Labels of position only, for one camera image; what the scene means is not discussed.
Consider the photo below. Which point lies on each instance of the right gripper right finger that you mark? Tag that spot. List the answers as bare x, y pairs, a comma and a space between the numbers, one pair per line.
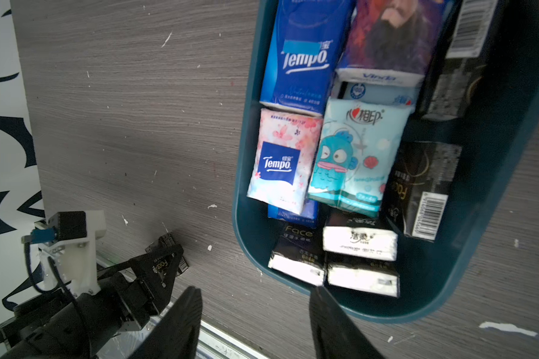
333, 332

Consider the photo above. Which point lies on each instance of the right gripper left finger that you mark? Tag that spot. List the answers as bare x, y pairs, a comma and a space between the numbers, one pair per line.
177, 333

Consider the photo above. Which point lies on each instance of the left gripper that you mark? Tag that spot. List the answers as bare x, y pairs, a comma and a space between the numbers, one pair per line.
61, 325

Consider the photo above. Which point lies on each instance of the black Face tissue pack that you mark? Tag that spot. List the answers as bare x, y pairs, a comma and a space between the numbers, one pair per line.
162, 265
418, 187
358, 235
362, 274
460, 60
299, 252

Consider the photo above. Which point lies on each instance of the blue barcode tissue pack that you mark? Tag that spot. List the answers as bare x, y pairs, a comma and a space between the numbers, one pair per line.
308, 217

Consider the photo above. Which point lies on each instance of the teal cartoon tissue pack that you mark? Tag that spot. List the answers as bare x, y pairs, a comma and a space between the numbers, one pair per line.
358, 146

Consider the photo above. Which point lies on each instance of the pink blue Tempo tissue pack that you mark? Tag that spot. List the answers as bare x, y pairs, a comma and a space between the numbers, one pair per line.
284, 159

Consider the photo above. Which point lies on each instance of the anime print tissue pack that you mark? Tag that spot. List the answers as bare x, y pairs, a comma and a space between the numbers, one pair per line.
392, 42

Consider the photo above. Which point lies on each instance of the dark blue Tempo tissue pack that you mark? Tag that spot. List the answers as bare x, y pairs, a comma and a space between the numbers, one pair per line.
307, 41

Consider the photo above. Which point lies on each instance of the light blue bunny tissue pack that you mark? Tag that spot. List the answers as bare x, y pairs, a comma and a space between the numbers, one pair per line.
380, 94

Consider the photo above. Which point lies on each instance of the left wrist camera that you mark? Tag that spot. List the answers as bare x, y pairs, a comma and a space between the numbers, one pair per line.
66, 244

